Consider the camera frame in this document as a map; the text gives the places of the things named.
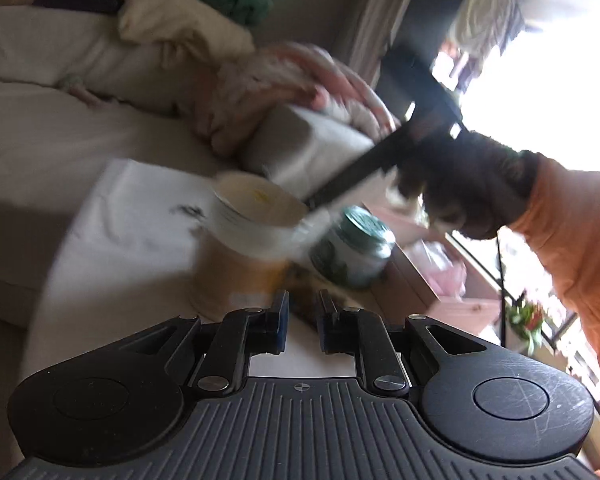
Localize black flat tray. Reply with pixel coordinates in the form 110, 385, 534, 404
31, 0, 126, 17

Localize cream pillow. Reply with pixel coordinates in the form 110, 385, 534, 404
118, 0, 257, 69

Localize green-lidded glass jar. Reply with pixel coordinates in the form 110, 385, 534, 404
309, 205, 397, 289

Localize clear plastic jar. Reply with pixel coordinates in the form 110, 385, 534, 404
191, 171, 309, 322

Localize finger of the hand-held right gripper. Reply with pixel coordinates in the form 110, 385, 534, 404
304, 122, 421, 212

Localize hanging clothes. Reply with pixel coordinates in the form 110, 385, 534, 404
454, 0, 525, 57

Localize pink cardboard box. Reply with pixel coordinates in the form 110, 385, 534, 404
372, 207, 502, 333

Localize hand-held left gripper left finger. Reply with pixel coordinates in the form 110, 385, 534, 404
114, 289, 291, 394

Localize potted plant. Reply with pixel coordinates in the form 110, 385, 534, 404
507, 299, 548, 357

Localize person's right forearm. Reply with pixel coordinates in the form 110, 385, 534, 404
497, 156, 600, 393

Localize floral print blanket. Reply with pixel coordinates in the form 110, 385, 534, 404
194, 41, 401, 157

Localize pink checkered packet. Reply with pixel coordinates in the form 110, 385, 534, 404
419, 239, 469, 302

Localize beige curtain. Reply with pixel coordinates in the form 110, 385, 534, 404
337, 0, 433, 88

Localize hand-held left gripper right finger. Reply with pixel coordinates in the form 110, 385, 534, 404
317, 289, 487, 394

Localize person's right hand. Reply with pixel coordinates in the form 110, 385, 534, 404
396, 129, 540, 242

